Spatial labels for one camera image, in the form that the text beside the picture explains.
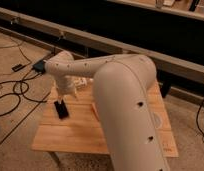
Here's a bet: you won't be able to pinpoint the long wooden rail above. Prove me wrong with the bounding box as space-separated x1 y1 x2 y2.
0 1 204 84

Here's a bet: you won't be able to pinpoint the black eraser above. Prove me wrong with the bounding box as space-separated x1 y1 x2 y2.
54 101 69 119

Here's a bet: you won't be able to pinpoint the black floor cables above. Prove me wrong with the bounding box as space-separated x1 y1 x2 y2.
0 34 59 151

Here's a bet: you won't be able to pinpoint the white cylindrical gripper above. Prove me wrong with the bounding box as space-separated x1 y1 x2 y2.
56 76 76 99

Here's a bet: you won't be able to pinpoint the small black plug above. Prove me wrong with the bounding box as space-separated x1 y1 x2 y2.
12 64 25 72

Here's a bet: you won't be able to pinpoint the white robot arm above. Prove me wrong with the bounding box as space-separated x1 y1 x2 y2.
45 51 170 171

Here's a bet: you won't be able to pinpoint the black power adapter box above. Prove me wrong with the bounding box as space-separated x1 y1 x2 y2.
32 60 46 74

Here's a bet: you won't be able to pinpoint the wooden table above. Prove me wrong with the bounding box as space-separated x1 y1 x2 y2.
32 82 179 157

